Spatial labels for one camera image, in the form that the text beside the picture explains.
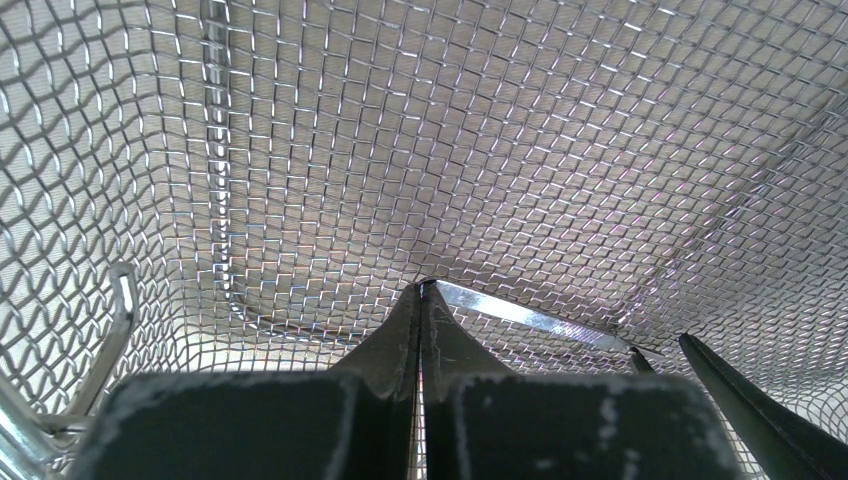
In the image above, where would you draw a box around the metal surgical instrument tray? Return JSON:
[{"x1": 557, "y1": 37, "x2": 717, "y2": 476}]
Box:
[{"x1": 1, "y1": 1, "x2": 847, "y2": 479}]

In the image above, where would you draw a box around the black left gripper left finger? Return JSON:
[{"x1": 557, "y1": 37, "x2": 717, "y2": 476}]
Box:
[{"x1": 69, "y1": 285, "x2": 421, "y2": 479}]

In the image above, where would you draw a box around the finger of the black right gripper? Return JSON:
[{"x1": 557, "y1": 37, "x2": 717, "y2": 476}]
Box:
[
  {"x1": 629, "y1": 346, "x2": 658, "y2": 374},
  {"x1": 678, "y1": 334, "x2": 847, "y2": 479}
]

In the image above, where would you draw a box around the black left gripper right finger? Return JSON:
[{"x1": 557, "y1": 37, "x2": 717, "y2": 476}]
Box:
[{"x1": 421, "y1": 281, "x2": 743, "y2": 479}]

